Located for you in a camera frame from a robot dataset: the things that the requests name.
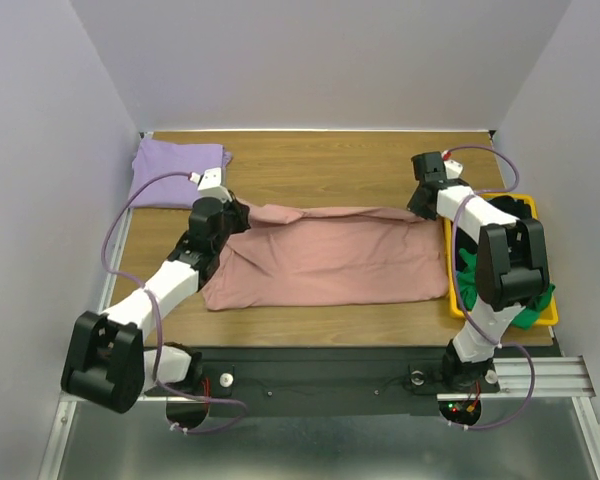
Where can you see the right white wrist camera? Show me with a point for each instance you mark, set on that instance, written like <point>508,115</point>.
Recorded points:
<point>453,169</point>

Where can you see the black t-shirt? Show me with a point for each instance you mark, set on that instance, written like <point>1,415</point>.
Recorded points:
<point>521,206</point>

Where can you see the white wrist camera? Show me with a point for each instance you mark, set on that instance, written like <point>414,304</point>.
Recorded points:
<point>453,169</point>
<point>211,183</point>

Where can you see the aluminium frame rail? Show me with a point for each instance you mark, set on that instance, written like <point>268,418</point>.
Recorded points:
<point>66,408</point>

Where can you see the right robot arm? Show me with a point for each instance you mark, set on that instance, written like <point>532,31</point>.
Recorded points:
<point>511,263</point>

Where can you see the silver knob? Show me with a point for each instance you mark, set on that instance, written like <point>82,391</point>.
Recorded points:
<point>417,378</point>
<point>226,380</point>

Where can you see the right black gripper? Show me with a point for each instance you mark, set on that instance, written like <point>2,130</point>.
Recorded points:
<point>419,201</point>

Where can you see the pink t-shirt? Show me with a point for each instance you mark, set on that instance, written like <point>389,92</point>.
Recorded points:
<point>329,256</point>

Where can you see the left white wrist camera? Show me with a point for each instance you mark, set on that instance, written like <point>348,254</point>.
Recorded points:
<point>211,183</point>

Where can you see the green t-shirt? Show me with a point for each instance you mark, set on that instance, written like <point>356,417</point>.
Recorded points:
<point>468,291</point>

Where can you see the yellow plastic bin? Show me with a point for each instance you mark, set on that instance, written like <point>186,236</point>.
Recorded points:
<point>549,317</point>

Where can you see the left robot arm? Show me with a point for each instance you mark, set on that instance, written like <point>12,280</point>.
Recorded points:
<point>107,362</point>

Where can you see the right silver knob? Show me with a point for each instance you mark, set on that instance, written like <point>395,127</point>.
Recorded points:
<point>417,378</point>

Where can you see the left silver knob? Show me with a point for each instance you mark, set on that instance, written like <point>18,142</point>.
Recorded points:
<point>226,380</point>

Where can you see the electronics board with leds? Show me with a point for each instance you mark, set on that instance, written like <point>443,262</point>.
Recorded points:
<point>466,411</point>

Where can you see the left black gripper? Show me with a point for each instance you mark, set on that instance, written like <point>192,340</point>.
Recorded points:
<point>240,212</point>

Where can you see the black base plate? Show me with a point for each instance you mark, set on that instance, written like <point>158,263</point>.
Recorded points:
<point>340,381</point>

